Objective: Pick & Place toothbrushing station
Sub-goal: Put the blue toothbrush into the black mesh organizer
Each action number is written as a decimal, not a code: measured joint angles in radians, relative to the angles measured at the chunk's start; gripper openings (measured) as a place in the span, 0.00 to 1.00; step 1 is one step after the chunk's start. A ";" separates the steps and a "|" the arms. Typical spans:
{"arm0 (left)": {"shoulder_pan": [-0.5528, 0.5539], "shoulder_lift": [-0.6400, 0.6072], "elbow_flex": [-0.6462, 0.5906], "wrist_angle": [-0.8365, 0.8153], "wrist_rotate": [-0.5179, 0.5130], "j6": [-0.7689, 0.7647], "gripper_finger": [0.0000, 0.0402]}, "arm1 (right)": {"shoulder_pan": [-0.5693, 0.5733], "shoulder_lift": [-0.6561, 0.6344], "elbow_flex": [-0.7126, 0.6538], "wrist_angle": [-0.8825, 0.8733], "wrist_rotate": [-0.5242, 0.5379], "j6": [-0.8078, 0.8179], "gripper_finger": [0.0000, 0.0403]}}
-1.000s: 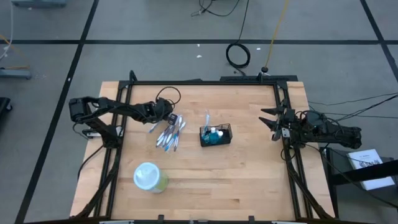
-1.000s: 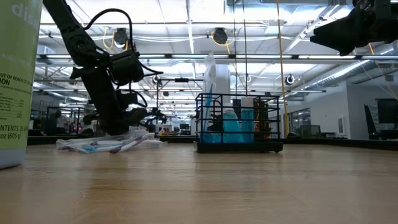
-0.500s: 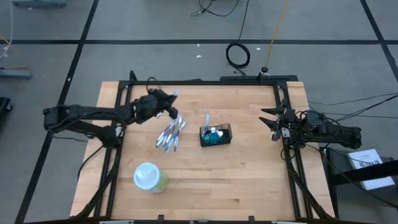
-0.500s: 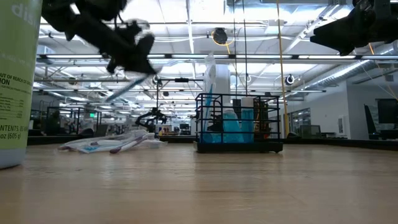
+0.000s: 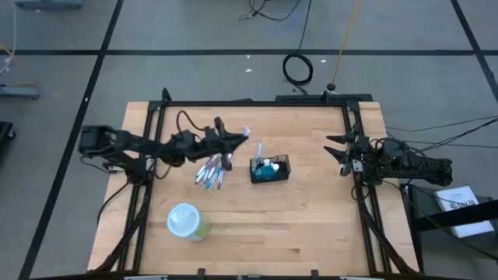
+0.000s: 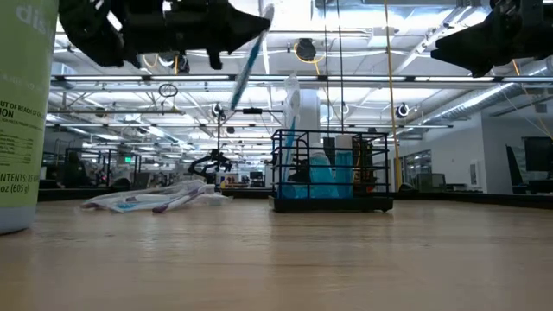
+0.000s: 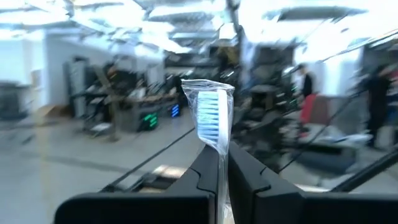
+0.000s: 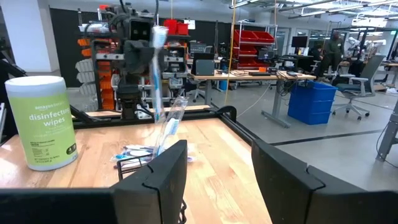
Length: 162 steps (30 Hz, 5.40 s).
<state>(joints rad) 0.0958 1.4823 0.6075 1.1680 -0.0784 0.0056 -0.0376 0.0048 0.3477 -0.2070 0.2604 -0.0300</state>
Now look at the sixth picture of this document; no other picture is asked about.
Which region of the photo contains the green wipes canister white lid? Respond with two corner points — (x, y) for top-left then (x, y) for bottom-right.
(0, 0), (60, 236)

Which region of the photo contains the black wire basket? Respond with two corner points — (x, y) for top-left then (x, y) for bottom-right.
(270, 128), (394, 213)

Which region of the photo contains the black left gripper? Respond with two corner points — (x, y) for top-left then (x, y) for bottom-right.
(137, 0), (272, 71)

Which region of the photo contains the black wall monitor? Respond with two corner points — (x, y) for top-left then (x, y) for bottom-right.
(521, 136), (553, 174)

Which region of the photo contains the yellow hanging cable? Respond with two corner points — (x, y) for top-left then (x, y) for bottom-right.
(382, 0), (403, 191)

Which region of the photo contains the black hanging cable loop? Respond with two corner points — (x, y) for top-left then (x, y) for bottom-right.
(157, 82), (179, 98)

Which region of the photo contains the black background workstation frame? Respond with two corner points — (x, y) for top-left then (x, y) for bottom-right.
(63, 147), (143, 190)

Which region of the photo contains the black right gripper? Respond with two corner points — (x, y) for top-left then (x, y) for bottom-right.
(429, 0), (553, 79)

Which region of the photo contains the purple toothbrush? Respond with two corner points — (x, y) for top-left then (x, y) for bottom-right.
(150, 185), (217, 215)
(129, 180), (208, 202)
(163, 183), (234, 207)

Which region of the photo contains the small blue mouthwash bottle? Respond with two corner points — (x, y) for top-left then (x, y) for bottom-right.
(308, 142), (340, 200)
(335, 134), (354, 200)
(280, 183), (310, 200)

